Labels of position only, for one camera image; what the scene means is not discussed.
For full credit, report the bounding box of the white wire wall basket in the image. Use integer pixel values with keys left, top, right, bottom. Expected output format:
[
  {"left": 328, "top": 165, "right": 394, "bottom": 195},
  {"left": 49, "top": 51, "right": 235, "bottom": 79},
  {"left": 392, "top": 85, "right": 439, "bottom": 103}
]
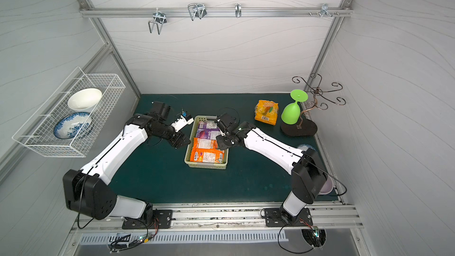
[{"left": 12, "top": 68, "right": 125, "bottom": 158}]

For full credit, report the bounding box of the small metal hook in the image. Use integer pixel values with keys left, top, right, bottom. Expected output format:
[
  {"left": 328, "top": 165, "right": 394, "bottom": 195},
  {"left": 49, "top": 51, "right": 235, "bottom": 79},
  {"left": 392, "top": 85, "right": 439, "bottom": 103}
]
[{"left": 235, "top": 4, "right": 242, "bottom": 18}]

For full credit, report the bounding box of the metal hook right end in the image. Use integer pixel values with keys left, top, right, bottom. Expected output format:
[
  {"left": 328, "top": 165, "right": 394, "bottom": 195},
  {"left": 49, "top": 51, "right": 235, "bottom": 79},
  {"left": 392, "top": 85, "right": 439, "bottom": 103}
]
[{"left": 308, "top": 4, "right": 340, "bottom": 18}]

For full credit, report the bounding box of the metal glass holder stand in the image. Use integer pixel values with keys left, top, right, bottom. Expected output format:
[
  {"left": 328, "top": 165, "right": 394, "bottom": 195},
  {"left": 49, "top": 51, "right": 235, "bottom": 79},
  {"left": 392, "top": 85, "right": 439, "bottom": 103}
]
[{"left": 280, "top": 73, "right": 347, "bottom": 137}]

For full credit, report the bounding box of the lilac bowl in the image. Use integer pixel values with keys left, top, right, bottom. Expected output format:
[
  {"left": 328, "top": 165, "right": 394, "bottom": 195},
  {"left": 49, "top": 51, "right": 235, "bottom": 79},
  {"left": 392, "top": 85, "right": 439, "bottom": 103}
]
[{"left": 319, "top": 177, "right": 334, "bottom": 196}]

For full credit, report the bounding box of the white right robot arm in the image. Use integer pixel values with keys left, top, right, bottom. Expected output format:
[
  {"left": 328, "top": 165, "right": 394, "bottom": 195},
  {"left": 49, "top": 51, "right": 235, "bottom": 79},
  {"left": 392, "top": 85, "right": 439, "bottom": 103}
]
[{"left": 214, "top": 113, "right": 328, "bottom": 224}]

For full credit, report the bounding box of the pale green perforated plastic basket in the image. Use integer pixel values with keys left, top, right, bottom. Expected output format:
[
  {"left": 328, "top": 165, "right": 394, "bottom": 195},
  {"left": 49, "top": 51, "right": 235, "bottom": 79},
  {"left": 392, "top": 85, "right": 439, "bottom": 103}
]
[{"left": 184, "top": 116, "right": 229, "bottom": 170}]

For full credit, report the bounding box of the yellow orange candy bag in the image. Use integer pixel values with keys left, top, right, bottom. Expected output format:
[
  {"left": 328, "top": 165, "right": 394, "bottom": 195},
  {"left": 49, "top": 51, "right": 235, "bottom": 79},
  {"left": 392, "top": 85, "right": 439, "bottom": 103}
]
[{"left": 254, "top": 100, "right": 278, "bottom": 126}]

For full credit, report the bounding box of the orange fruits candy bag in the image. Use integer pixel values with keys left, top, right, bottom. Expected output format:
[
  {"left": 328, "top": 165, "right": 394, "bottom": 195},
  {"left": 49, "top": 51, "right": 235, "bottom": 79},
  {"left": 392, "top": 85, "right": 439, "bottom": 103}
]
[{"left": 190, "top": 137, "right": 225, "bottom": 164}]

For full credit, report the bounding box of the aluminium top rail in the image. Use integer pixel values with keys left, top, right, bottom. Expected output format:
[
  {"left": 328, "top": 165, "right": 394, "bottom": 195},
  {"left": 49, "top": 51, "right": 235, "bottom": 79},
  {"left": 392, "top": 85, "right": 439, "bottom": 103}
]
[{"left": 79, "top": 6, "right": 354, "bottom": 19}]

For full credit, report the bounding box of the purple candy bag back side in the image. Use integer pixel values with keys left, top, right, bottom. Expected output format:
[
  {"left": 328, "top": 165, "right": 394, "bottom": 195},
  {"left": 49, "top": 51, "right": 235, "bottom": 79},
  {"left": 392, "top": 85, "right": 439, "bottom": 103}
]
[{"left": 196, "top": 120, "right": 222, "bottom": 140}]

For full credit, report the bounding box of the metal double hook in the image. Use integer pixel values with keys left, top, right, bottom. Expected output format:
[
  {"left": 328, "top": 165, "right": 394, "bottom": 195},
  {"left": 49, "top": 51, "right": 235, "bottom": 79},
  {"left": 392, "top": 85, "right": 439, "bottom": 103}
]
[{"left": 148, "top": 9, "right": 167, "bottom": 35}]

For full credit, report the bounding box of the blue patterned ceramic bowl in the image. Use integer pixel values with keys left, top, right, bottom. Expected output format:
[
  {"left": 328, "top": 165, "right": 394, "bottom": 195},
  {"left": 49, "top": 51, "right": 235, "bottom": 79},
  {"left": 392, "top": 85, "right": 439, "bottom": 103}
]
[{"left": 53, "top": 112, "right": 92, "bottom": 140}]

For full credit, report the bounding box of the small blue patterned dish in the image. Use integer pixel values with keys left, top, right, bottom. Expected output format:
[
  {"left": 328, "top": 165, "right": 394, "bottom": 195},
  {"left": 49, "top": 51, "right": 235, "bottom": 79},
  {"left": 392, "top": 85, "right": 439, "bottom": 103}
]
[{"left": 297, "top": 144, "right": 317, "bottom": 151}]

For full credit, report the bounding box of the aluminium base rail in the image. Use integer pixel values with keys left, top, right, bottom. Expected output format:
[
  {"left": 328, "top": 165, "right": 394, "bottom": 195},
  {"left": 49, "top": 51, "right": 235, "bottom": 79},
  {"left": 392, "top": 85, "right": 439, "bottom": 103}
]
[{"left": 70, "top": 202, "right": 363, "bottom": 233}]

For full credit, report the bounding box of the metal hook centre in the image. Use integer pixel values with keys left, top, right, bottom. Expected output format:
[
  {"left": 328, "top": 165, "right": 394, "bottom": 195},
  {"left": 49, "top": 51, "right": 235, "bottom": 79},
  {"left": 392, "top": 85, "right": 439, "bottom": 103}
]
[{"left": 187, "top": 3, "right": 207, "bottom": 21}]

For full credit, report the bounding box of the white ceramic bowl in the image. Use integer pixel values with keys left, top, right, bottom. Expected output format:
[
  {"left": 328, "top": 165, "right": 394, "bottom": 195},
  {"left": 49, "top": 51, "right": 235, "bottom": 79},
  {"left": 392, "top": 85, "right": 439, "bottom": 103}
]
[{"left": 67, "top": 88, "right": 103, "bottom": 113}]

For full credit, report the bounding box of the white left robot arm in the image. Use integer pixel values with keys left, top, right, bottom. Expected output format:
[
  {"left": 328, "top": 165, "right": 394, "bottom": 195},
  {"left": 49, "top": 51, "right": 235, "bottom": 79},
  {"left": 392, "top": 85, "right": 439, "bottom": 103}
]
[{"left": 63, "top": 112, "right": 194, "bottom": 225}]

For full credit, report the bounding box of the green plastic wine glass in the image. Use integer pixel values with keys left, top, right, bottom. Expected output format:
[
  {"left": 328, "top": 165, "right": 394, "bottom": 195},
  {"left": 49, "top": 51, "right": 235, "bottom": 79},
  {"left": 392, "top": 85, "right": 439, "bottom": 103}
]
[{"left": 281, "top": 90, "right": 308, "bottom": 125}]

